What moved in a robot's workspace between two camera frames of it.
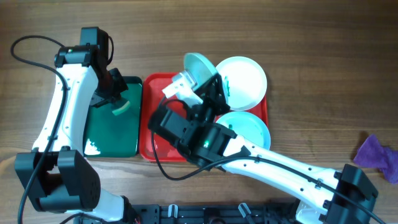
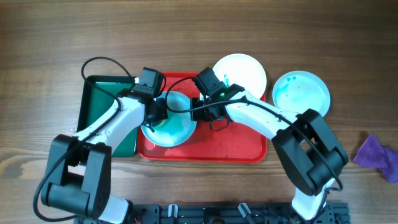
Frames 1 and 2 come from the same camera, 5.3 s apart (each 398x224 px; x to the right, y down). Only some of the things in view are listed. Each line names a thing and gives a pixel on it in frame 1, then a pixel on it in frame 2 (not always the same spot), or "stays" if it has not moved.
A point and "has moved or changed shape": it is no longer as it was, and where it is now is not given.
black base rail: [280, 213] stays
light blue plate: [199, 67] has moved or changed shape
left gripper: [120, 87] → [163, 112]
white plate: [244, 81] stays
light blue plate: [248, 126] → [298, 91]
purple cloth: [372, 154] stays
